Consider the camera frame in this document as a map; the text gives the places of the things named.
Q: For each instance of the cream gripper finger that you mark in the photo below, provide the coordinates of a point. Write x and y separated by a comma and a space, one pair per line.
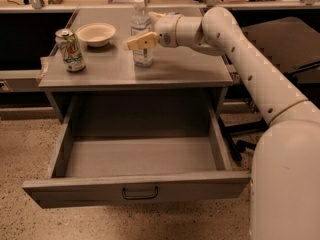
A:
155, 16
142, 41

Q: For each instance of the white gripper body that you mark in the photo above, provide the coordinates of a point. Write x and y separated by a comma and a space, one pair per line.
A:
165, 29

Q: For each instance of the blue label plastic water bottle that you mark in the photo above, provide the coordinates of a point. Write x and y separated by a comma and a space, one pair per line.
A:
140, 23

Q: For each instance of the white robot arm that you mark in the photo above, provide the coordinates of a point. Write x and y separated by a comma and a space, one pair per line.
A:
285, 174

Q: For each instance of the grey open top drawer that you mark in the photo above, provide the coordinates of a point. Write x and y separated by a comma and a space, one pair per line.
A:
110, 142

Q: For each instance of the white paper bowl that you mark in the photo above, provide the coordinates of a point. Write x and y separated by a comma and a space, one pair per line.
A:
96, 34

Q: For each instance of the grey metal cabinet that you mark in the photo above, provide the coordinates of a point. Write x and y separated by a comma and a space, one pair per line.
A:
112, 68

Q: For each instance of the green white soda can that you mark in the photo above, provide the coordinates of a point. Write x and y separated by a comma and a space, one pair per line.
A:
70, 50

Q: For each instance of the black office chair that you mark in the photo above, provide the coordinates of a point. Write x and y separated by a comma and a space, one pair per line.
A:
293, 47

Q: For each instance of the black drawer handle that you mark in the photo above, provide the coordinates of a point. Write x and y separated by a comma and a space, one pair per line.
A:
143, 194

